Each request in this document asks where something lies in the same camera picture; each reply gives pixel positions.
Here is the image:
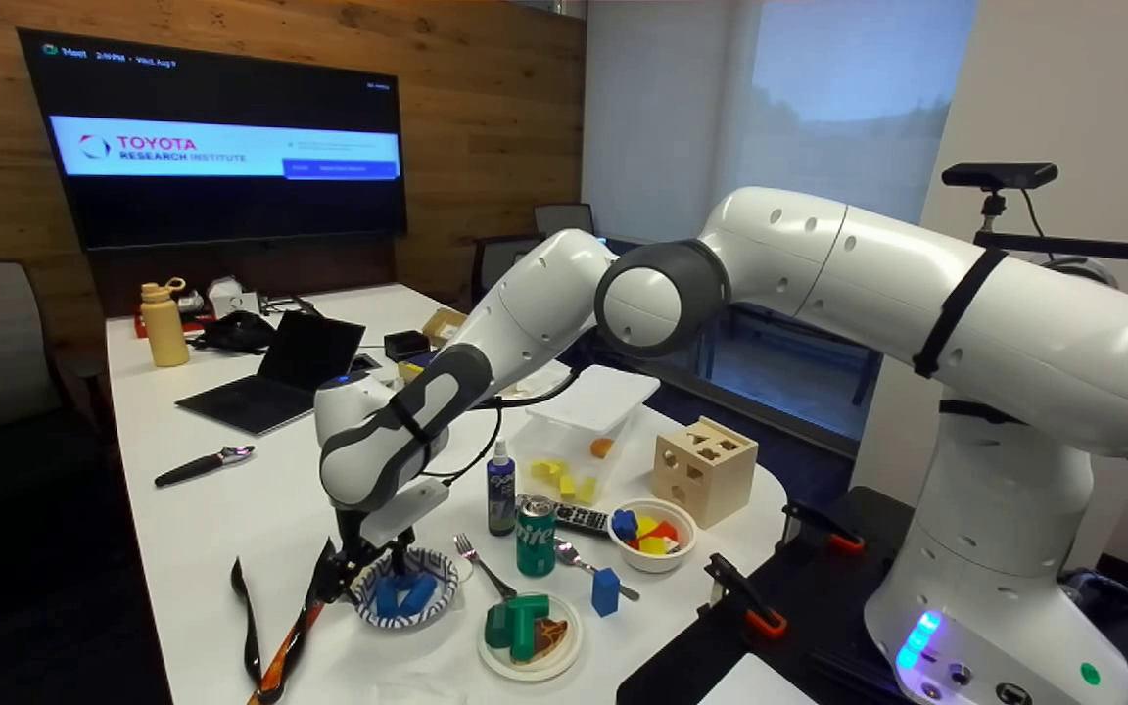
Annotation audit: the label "orange black clamp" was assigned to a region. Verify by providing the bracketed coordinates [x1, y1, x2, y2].
[702, 549, 793, 644]
[778, 496, 872, 565]

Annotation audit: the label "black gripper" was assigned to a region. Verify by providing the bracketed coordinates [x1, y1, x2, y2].
[310, 496, 419, 605]

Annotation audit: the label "yellow block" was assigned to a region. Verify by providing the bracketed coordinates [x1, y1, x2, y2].
[632, 514, 681, 561]

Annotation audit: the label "clear plastic container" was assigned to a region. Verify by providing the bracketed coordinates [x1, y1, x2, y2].
[504, 403, 655, 510]

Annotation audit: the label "yellow water bottle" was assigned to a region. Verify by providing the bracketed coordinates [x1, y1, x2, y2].
[135, 275, 194, 372]

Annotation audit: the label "blue patterned rim bowl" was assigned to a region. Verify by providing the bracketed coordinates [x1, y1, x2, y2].
[351, 545, 464, 638]

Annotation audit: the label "black camera on stand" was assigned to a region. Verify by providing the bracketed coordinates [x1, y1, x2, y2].
[934, 156, 1128, 288]

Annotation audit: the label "green block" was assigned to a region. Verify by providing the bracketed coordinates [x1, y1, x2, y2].
[483, 591, 556, 664]

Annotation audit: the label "white bowl with coloured blocks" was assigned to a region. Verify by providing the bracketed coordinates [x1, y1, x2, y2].
[602, 494, 703, 580]

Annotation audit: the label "white bowl with green block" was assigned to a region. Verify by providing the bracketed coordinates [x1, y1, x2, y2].
[474, 591, 586, 688]

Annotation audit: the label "blue rectangular block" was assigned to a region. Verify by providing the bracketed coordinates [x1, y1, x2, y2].
[586, 565, 625, 624]

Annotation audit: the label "black pegboard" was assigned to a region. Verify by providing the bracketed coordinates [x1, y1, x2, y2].
[616, 486, 946, 705]

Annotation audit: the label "wooden shape sorter box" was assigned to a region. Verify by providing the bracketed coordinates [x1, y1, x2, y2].
[647, 416, 762, 532]

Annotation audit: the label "black cloth bag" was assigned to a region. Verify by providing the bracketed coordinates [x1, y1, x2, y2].
[189, 304, 283, 356]

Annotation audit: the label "orange handled pliers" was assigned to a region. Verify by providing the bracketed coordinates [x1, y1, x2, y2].
[226, 535, 347, 705]

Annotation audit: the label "brown cardboard box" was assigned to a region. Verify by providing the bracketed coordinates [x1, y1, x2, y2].
[419, 304, 470, 348]

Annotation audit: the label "brown item in bowl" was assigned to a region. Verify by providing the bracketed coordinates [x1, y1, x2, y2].
[532, 613, 574, 660]

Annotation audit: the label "black laptop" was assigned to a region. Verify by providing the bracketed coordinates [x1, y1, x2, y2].
[172, 304, 368, 439]

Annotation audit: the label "wall television screen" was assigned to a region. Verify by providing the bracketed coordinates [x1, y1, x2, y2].
[15, 26, 411, 255]

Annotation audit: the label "green drink can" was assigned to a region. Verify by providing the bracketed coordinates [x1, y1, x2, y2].
[511, 496, 564, 583]

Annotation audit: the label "blue object in patterned bowl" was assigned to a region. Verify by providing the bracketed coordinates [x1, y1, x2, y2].
[373, 566, 445, 624]

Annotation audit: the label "small black box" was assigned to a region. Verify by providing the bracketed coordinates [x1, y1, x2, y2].
[381, 326, 434, 366]

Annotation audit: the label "black marker pen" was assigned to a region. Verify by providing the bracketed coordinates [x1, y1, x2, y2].
[149, 442, 259, 494]

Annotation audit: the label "blue spray bottle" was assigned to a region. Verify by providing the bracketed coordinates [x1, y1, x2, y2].
[483, 439, 525, 541]

